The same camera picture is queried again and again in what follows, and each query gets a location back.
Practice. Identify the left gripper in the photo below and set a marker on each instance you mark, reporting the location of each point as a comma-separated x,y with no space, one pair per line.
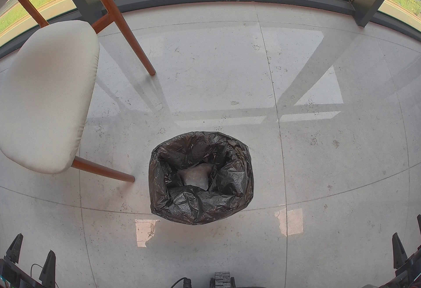
16,275

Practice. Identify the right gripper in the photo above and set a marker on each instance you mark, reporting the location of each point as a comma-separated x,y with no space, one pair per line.
411,270

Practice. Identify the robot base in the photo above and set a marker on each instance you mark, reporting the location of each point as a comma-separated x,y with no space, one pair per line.
223,280

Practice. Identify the black plastic bag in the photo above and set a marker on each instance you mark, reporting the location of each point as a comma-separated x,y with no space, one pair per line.
230,178

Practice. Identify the white cushioned wooden chair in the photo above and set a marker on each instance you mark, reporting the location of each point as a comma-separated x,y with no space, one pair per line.
46,92

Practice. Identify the crumpled clear plastic wrapper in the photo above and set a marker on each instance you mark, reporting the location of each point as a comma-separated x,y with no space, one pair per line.
194,176

